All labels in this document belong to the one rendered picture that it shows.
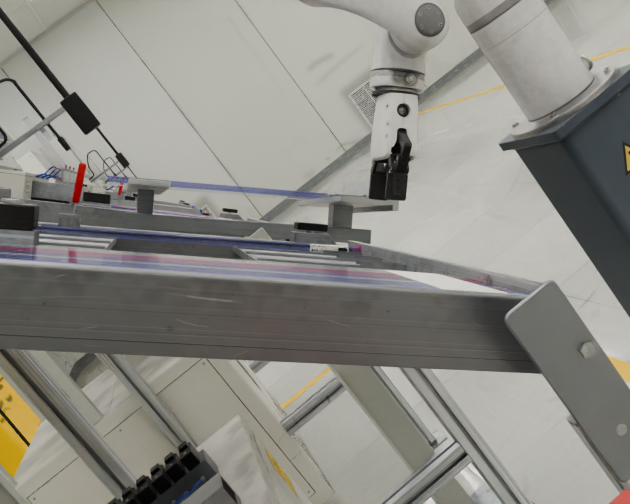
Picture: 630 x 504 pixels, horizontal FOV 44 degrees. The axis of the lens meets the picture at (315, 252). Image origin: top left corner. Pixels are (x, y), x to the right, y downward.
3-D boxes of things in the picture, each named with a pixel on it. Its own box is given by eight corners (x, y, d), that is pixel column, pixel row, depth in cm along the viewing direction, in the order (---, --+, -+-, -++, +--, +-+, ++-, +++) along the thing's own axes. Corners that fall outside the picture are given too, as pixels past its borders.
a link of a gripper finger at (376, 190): (392, 159, 127) (388, 200, 127) (386, 160, 130) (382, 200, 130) (372, 157, 126) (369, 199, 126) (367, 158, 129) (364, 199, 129)
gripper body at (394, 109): (430, 86, 117) (423, 161, 118) (409, 95, 127) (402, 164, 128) (382, 80, 116) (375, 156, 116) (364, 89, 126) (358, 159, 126)
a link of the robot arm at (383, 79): (433, 73, 118) (431, 93, 118) (414, 81, 126) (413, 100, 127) (380, 66, 116) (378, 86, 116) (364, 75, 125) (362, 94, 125)
